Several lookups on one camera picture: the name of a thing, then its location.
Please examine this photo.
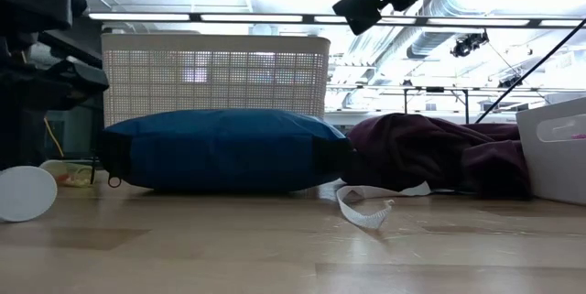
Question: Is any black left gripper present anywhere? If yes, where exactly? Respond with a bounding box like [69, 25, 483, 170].
[43, 58, 110, 113]

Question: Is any white webbing strap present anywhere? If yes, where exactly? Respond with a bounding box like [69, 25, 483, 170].
[335, 180, 432, 231]

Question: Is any thin black hanging cable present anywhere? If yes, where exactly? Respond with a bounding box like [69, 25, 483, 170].
[474, 17, 586, 125]

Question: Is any overhead light bar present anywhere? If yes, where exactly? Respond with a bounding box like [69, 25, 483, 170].
[86, 11, 586, 28]

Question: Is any folding table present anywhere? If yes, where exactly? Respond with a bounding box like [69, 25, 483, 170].
[401, 84, 471, 125]

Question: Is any white plastic bin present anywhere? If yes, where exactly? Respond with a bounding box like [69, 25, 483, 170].
[515, 96, 586, 207]

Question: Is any black overhead camera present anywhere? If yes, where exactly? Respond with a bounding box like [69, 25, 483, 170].
[450, 29, 490, 60]

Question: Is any purple cloth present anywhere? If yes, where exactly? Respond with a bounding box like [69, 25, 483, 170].
[341, 112, 535, 200]

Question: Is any white plastic laundry basket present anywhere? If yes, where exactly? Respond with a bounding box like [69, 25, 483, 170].
[100, 32, 331, 128]

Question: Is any dark glass partition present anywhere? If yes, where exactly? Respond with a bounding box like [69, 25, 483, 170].
[45, 32, 103, 160]

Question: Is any yellow cable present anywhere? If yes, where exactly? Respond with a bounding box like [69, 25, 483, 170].
[43, 117, 65, 158]

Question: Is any blue first aid bag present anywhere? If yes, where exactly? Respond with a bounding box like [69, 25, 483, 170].
[89, 108, 356, 194]

